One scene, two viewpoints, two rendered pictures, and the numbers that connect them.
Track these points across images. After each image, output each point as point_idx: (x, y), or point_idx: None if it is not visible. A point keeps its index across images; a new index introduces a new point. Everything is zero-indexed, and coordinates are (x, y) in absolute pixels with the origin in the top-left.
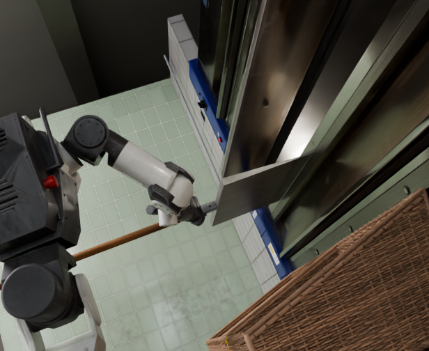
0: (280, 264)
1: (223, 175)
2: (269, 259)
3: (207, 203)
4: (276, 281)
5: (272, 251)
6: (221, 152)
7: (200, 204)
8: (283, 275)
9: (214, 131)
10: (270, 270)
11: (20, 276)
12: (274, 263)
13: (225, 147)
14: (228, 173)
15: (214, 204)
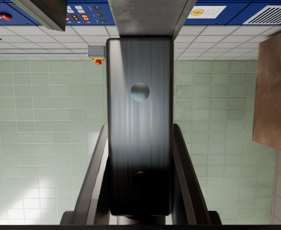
0: (228, 6)
1: (51, 22)
2: (183, 33)
3: (113, 98)
4: (203, 37)
5: (200, 11)
6: (43, 34)
7: (98, 157)
8: (239, 11)
9: None
10: (188, 39)
11: None
12: (208, 21)
13: (18, 12)
14: (47, 3)
15: (138, 49)
